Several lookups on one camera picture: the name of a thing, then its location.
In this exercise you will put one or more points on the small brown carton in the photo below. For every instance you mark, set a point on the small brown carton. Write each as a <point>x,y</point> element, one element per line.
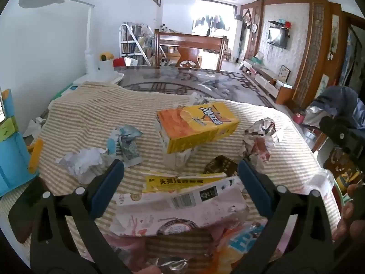
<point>221,165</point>

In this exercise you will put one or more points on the wall scroll painting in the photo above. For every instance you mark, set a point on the wall scroll painting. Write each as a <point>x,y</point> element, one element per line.
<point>336,37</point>

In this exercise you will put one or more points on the white tissue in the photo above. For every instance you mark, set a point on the white tissue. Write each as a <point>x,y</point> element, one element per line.
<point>34,125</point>

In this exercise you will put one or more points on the orange blue snack bag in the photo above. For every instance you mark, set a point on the orange blue snack bag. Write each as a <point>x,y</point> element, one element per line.
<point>242,242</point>

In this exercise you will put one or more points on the wooden chair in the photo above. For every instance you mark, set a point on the wooden chair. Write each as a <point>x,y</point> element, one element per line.
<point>188,41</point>

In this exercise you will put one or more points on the white milk carton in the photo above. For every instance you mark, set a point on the white milk carton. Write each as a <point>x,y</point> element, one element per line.
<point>178,159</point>

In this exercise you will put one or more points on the crumpled silver red wrapper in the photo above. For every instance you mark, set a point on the crumpled silver red wrapper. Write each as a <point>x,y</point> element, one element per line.
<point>261,142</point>

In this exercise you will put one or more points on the hanging clothes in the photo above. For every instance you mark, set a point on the hanging clothes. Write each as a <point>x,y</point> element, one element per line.
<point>211,22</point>

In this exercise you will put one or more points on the yellow drink carton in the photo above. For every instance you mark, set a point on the yellow drink carton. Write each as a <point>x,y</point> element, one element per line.
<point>196,131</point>

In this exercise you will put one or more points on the blue toy desk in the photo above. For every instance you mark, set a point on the blue toy desk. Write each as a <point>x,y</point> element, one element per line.
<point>14,159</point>

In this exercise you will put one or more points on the white shelf rack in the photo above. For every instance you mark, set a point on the white shelf rack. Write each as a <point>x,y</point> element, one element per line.
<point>122,42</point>

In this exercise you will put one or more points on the small standing picture frame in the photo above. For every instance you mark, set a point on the small standing picture frame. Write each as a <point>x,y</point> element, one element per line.
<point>284,73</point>

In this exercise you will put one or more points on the crumpled white paper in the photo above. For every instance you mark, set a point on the crumpled white paper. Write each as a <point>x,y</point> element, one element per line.
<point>82,162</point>

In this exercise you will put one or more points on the person's right hand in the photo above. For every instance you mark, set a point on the person's right hand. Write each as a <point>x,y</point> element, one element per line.
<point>346,219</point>

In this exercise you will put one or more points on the wall television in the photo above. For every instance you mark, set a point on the wall television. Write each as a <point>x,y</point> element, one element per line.
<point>278,37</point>

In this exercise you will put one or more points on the dark blue jacket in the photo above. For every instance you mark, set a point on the dark blue jacket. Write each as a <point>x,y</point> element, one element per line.
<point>339,100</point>

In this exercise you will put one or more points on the yellow box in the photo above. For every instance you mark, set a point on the yellow box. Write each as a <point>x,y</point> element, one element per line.
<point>171,184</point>

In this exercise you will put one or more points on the beige checkered tablecloth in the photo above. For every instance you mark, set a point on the beige checkered tablecloth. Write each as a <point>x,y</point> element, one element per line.
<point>85,114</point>

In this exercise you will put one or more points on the red box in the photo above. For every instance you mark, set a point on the red box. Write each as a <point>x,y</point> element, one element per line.
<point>119,62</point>

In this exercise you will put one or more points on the white box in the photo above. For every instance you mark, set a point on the white box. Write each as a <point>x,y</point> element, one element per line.
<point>106,65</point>

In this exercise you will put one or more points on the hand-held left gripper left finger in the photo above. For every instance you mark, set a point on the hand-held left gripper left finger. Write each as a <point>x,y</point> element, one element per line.
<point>107,188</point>

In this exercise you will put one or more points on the wooden television cabinet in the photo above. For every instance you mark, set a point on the wooden television cabinet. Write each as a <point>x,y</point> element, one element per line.
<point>268,80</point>

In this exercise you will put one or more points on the yellow cup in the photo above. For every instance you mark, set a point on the yellow cup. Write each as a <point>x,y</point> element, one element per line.
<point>105,56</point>

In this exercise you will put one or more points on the round wall clock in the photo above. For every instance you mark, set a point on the round wall clock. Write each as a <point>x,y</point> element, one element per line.
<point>254,28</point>

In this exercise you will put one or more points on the blue white wrapper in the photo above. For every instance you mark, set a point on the blue white wrapper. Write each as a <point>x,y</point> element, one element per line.
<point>125,145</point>

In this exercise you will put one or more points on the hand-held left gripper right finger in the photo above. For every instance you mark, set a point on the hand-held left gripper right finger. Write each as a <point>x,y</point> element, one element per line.
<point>253,188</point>

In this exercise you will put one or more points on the silver foil wrapper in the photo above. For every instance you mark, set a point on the silver foil wrapper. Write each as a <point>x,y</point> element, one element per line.
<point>168,265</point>

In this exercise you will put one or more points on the pink white snack bag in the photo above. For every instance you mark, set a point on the pink white snack bag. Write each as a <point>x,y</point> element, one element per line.
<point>185,214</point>

